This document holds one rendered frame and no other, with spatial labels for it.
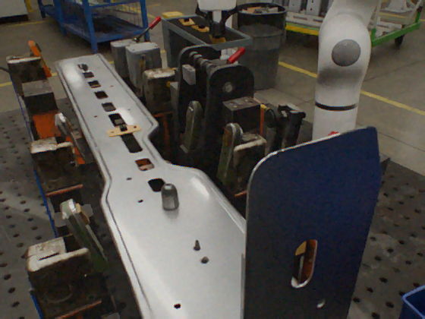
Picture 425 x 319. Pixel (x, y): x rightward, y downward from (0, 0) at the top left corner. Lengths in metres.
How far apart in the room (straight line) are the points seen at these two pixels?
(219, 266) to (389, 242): 0.65
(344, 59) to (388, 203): 0.50
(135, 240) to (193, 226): 0.10
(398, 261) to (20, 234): 1.03
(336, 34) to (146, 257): 0.69
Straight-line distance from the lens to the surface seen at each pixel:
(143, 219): 0.71
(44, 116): 1.29
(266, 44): 3.73
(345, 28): 1.03
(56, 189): 0.96
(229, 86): 0.86
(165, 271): 0.62
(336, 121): 1.16
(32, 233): 1.24
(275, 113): 0.57
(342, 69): 1.05
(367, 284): 1.05
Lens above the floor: 1.46
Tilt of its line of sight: 33 degrees down
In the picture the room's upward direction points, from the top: 2 degrees counter-clockwise
